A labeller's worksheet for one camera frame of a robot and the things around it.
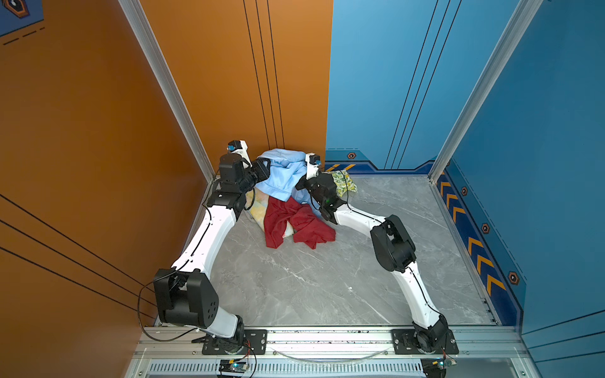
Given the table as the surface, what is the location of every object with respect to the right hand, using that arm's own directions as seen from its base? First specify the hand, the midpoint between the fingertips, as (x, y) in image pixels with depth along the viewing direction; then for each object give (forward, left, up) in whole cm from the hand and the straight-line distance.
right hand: (294, 165), depth 92 cm
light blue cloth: (-9, +2, +6) cm, 11 cm away
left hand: (-8, +8, +10) cm, 15 cm away
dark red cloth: (-19, -5, -16) cm, 25 cm away
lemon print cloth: (+11, -22, -21) cm, 33 cm away
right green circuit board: (-62, -46, -25) cm, 81 cm away
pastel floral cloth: (-5, +17, -17) cm, 25 cm away
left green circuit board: (-62, +18, -26) cm, 70 cm away
